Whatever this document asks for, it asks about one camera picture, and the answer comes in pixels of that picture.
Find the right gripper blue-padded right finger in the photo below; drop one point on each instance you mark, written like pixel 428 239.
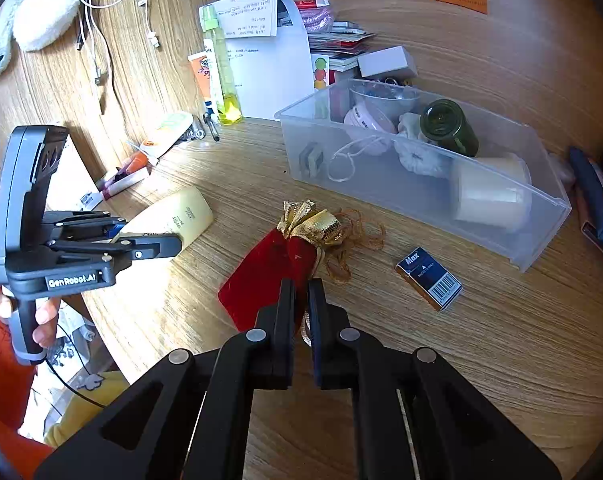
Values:
pixel 415 415

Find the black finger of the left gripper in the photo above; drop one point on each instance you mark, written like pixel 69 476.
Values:
pixel 83 254

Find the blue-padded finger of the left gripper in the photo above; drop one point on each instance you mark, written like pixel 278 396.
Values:
pixel 91 225

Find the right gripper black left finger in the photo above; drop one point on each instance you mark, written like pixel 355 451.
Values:
pixel 188 416

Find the cream lotion tube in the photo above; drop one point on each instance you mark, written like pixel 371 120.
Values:
pixel 185 213

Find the blue Max staples box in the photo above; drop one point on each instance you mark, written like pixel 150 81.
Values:
pixel 429 278

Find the red velvet gold-trim pouch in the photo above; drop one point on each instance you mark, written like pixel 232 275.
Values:
pixel 305 238

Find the beige plastic lidded cup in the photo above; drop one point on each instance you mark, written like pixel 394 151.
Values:
pixel 490 192

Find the white cloth bundle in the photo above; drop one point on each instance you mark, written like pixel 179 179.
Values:
pixel 412 147

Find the green glass dropper bottle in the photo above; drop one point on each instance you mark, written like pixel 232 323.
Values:
pixel 444 123

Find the person's left hand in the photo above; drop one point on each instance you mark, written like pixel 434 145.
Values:
pixel 46 316

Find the orange label white pouch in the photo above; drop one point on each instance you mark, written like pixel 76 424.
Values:
pixel 156 144

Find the yellow-green spray bottle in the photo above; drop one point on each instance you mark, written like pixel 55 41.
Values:
pixel 223 88

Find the orange white tube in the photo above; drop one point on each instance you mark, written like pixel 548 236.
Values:
pixel 201 71

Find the white plush toy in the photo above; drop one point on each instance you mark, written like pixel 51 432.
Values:
pixel 33 24

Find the white paper document stand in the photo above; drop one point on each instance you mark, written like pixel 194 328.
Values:
pixel 269 54

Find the translucent plastic storage bin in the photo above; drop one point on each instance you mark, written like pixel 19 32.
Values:
pixel 320 152

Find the pink round compact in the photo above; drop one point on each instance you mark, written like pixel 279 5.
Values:
pixel 366 126

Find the fruit print carton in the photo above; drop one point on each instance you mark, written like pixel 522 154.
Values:
pixel 321 70

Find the blue fabric pouch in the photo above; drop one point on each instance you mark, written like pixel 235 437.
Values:
pixel 589 194

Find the small white round container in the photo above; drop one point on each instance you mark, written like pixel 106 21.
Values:
pixel 562 170

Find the stack of packets and cards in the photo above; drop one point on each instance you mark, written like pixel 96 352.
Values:
pixel 334 44

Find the white bowl in bin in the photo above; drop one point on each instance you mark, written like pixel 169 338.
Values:
pixel 392 100

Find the small white cardboard box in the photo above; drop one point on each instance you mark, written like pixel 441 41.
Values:
pixel 393 62

